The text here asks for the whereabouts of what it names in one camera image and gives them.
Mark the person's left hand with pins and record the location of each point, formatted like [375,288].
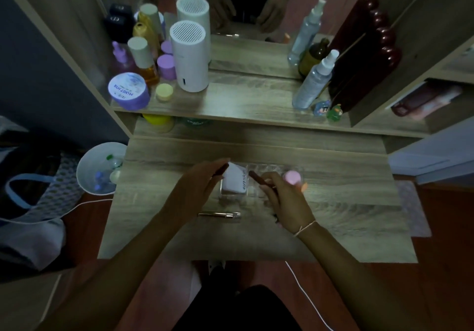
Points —
[192,194]

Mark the person's right hand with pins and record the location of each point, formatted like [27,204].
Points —
[290,208]

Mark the person's left thumb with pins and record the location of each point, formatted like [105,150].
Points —
[216,188]

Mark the person's right thumb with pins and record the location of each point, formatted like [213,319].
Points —
[267,181]

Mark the dark red lip pencil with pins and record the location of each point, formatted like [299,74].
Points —
[259,179]

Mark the dark red pencil cap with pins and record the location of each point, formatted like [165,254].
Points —
[222,169]

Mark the person's right forearm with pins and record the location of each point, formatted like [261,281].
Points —
[351,279]

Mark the person's left forearm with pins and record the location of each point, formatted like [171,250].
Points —
[122,268]

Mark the clear acrylic organizer tray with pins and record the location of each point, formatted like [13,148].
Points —
[255,188]

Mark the pink capped small bottle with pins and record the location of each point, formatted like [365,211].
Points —
[292,177]

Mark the small orange item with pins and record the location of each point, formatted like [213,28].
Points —
[304,187]

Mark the green container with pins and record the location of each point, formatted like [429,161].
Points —
[195,121]

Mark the wooden vanity desk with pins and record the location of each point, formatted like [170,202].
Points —
[259,101]

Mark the yellow round container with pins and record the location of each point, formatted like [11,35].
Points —
[159,121]

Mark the small blue figurine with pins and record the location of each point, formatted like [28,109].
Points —
[321,108]

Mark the small green figurine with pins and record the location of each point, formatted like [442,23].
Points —
[334,113]

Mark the plastic bottle in bin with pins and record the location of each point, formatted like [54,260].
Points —
[111,164]

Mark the clear spray bottle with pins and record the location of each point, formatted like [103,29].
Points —
[314,83]

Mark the small pale yellow jar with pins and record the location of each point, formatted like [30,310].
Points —
[164,91]

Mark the person's black trousers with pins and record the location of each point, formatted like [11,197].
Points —
[237,310]

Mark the white trash bin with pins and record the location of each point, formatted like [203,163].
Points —
[90,168]

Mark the brown glass bottle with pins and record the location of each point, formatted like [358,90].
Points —
[313,59]

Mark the small purple jar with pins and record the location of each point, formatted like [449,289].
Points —
[166,67]

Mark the purple jar with white lid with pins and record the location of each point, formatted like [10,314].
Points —
[129,90]

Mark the white cylindrical humidifier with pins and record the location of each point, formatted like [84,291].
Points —
[189,57]

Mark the orange bottle with white cap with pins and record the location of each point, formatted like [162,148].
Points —
[144,60]

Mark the pink floor mat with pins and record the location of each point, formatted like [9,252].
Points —
[414,208]

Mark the small purple bottle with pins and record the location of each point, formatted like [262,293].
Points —
[119,53]

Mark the yellow bottle with gold cap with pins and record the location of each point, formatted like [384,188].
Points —
[142,33]

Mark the pink pouch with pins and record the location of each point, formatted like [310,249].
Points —
[426,101]

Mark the black box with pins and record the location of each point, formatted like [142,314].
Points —
[118,27]

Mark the dark red wavy frame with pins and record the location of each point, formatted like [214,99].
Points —
[364,57]

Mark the wall mirror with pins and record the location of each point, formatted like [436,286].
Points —
[251,5]

